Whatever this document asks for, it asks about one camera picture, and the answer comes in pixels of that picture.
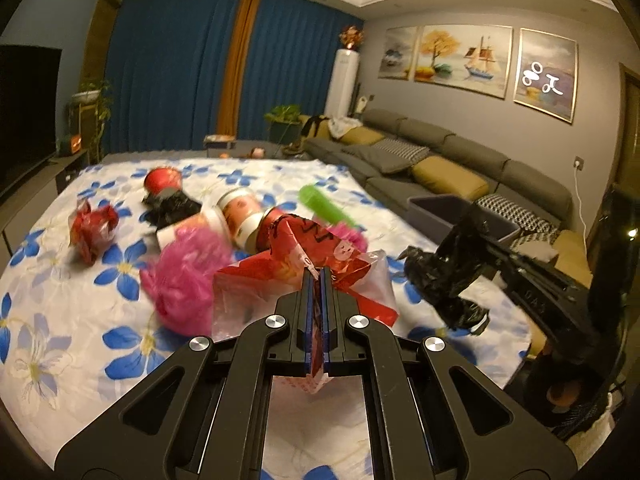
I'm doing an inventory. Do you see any sailboat tree painting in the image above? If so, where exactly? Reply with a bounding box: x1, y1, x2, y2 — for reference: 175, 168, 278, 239
413, 24, 513, 100

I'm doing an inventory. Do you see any orange apple paper cup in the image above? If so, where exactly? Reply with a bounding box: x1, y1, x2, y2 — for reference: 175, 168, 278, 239
217, 188, 264, 254

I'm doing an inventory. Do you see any black plastic trash bag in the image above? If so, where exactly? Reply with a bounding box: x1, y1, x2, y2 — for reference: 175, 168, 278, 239
398, 221, 489, 335

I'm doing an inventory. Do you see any green potted plant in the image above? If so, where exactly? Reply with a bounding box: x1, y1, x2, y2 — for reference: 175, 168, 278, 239
264, 104, 302, 145

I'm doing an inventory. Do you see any orange curtain strip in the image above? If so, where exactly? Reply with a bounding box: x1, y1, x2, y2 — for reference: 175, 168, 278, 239
216, 0, 260, 139

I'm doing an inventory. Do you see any grey sectional sofa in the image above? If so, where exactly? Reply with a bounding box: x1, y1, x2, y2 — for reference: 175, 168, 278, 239
299, 107, 594, 286

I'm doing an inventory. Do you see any crumpled red foil wrapper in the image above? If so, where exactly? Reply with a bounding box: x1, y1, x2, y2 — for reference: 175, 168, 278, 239
68, 200, 119, 266

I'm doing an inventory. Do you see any red round cup lid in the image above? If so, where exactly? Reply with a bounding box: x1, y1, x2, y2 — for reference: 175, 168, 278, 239
143, 167, 182, 195

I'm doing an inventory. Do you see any red plastic snack wrapper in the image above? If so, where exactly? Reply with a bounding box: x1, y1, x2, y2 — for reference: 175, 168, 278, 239
212, 217, 399, 392

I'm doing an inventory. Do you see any left landscape painting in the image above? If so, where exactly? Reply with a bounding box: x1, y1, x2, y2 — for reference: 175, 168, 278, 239
378, 26, 419, 80

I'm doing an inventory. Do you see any white standing air conditioner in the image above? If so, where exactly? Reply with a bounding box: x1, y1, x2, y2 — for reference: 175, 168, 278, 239
323, 49, 360, 117

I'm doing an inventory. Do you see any dark coffee table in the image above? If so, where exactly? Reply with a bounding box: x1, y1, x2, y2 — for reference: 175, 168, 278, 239
203, 134, 312, 160

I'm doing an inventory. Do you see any blue window curtain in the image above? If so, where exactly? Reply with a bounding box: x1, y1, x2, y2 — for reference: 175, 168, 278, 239
102, 0, 363, 153

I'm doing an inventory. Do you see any white charging cable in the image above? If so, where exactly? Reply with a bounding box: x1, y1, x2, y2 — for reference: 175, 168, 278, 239
570, 164, 590, 241

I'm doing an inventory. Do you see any plant on wooden stand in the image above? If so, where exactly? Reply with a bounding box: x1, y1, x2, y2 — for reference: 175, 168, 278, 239
66, 79, 113, 165

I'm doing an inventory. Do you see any grey cushion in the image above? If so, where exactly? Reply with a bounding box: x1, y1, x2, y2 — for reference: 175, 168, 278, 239
343, 139, 431, 174

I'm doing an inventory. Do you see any black television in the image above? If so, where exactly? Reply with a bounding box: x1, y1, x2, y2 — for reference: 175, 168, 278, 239
0, 44, 62, 197

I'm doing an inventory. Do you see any red flower decoration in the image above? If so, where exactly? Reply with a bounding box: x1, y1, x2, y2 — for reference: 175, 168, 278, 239
338, 25, 364, 52

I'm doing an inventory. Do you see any near mustard cushion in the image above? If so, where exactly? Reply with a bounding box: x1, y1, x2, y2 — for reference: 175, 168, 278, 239
411, 155, 489, 200

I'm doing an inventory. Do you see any black white patterned cushion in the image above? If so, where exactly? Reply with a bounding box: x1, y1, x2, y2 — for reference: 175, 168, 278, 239
475, 193, 560, 244

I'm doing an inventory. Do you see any green plastic item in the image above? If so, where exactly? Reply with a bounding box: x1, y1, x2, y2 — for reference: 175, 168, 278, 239
298, 185, 356, 228

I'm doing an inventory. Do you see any mustard cushion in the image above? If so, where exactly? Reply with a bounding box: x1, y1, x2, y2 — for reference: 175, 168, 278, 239
411, 155, 489, 200
340, 126, 385, 145

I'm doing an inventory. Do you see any tv cabinet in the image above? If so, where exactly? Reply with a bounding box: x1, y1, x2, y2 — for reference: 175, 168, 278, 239
1, 150, 89, 266

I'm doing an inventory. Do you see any pink mesh bath pouf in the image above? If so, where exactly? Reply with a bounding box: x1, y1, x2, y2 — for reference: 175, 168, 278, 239
140, 228, 232, 336

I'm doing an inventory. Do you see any far mustard cushion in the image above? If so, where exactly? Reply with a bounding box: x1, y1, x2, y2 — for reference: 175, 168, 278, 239
340, 126, 385, 145

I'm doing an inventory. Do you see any grey plastic trash bin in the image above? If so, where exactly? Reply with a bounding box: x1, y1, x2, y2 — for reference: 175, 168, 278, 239
406, 194, 521, 245

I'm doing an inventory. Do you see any right framed painting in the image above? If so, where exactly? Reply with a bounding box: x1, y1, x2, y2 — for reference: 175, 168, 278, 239
513, 28, 579, 125

